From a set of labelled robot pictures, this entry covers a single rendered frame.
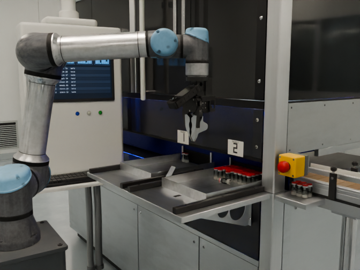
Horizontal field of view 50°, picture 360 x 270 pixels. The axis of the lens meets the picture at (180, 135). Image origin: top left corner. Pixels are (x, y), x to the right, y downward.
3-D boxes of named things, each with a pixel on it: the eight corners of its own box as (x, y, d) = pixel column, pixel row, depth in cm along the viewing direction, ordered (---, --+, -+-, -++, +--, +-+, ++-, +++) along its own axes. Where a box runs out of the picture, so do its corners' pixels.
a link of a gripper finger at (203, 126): (210, 141, 128) (210, 113, 127) (196, 142, 125) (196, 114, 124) (203, 140, 131) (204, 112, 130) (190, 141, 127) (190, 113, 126)
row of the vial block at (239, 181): (220, 177, 160) (220, 166, 160) (252, 186, 146) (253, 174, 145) (216, 178, 159) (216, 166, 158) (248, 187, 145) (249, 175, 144)
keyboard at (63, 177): (117, 171, 202) (117, 166, 202) (126, 177, 190) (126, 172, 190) (36, 181, 183) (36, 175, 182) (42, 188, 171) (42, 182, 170)
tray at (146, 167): (180, 159, 195) (180, 152, 194) (214, 169, 174) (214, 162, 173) (120, 169, 175) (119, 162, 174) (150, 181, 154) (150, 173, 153)
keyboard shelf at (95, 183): (113, 170, 215) (113, 165, 214) (132, 182, 191) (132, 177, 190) (27, 180, 193) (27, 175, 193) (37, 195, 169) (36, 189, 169)
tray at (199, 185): (226, 173, 168) (226, 165, 167) (273, 186, 147) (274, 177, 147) (162, 186, 148) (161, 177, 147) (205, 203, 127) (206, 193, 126)
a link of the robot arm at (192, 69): (195, 62, 120) (179, 63, 126) (195, 77, 121) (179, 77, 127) (213, 63, 124) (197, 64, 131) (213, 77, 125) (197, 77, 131)
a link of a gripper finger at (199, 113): (202, 128, 124) (203, 100, 123) (199, 128, 123) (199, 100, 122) (193, 126, 128) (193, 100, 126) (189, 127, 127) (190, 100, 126)
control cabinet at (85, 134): (113, 160, 229) (109, 24, 217) (125, 167, 212) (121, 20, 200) (22, 171, 204) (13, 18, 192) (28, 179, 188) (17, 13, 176)
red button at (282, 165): (283, 170, 133) (283, 159, 132) (292, 172, 130) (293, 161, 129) (275, 172, 131) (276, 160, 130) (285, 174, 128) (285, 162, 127)
